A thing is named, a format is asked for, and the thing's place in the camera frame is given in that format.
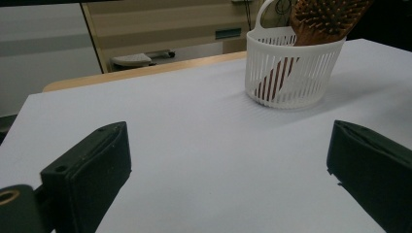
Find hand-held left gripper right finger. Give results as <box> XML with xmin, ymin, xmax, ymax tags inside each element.
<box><xmin>326</xmin><ymin>119</ymin><xmax>412</xmax><ymax>233</ymax></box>

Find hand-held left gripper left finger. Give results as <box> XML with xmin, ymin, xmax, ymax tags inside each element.
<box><xmin>40</xmin><ymin>120</ymin><xmax>132</xmax><ymax>233</ymax></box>

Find white slotted plastic basket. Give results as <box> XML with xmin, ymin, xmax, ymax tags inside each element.
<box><xmin>244</xmin><ymin>0</ymin><xmax>347</xmax><ymax>110</ymax></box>

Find brown wooden hairbrush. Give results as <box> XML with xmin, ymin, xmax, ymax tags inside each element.
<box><xmin>254</xmin><ymin>0</ymin><xmax>374</xmax><ymax>102</ymax></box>

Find wooden table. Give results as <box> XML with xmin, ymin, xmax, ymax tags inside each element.
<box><xmin>42</xmin><ymin>50</ymin><xmax>249</xmax><ymax>93</ymax></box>

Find chair base with castor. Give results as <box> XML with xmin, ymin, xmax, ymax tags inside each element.
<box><xmin>110</xmin><ymin>49</ymin><xmax>177</xmax><ymax>69</ymax></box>

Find white board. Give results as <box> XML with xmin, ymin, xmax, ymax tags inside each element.
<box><xmin>0</xmin><ymin>38</ymin><xmax>412</xmax><ymax>233</ymax></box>

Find black curtain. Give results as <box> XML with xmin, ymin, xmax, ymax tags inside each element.
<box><xmin>345</xmin><ymin>0</ymin><xmax>412</xmax><ymax>52</ymax></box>

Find beige drawer cabinet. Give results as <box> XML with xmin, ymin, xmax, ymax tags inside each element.
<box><xmin>80</xmin><ymin>0</ymin><xmax>294</xmax><ymax>74</ymax></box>

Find black horizontal frame bar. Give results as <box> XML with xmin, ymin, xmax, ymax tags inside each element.
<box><xmin>0</xmin><ymin>0</ymin><xmax>121</xmax><ymax>8</ymax></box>

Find hanging cables behind desk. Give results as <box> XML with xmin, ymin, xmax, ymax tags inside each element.
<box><xmin>242</xmin><ymin>0</ymin><xmax>294</xmax><ymax>32</ymax></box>

